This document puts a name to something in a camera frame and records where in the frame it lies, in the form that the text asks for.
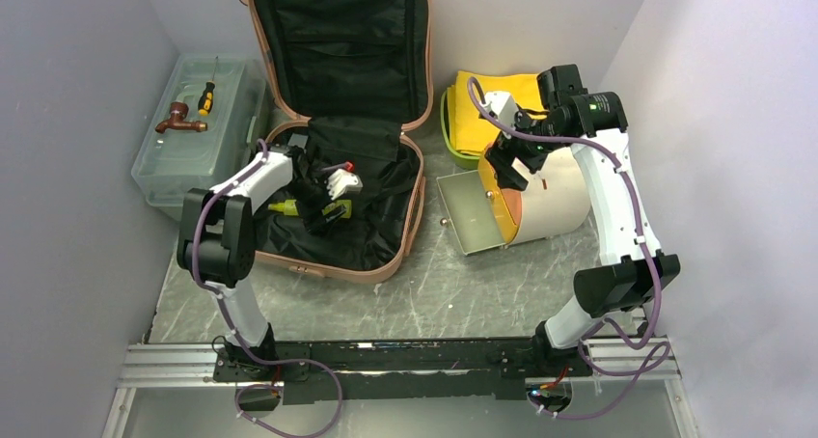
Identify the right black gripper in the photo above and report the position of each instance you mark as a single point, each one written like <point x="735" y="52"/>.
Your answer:
<point x="502" y="158"/>

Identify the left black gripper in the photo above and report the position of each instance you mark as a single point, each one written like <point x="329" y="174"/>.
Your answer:
<point x="315" y="222"/>

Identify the green plastic tray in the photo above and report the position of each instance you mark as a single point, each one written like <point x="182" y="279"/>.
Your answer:
<point x="467" y="160"/>

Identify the cream appliance with orange rim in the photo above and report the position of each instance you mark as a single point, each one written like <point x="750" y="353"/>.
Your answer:
<point x="485" y="216"/>

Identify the yellow cloth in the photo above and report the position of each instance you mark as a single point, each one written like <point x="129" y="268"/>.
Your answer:
<point x="469" y="133"/>

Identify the pink hard-shell suitcase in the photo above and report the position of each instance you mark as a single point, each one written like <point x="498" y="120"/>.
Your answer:
<point x="353" y="78"/>

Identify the green yellow bottle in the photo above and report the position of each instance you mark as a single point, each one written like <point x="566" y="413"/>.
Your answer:
<point x="287" y="207"/>

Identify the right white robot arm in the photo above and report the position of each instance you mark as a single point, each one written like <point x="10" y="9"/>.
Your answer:
<point x="633" y="267"/>

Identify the translucent plastic toolbox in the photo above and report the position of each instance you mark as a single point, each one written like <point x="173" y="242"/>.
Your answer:
<point x="168" y="165"/>

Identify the yellow black screwdriver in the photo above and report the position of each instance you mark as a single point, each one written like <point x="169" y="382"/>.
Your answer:
<point x="206" y="100"/>

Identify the brown brass faucet valve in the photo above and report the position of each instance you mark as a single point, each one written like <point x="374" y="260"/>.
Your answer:
<point x="178" y="112"/>

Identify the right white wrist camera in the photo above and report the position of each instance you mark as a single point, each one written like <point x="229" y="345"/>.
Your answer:
<point x="499" y="108"/>

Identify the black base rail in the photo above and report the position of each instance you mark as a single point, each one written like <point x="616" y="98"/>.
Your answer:
<point x="504" y="368"/>

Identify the aluminium frame profile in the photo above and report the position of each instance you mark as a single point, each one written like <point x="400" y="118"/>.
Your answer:
<point x="167" y="390"/>

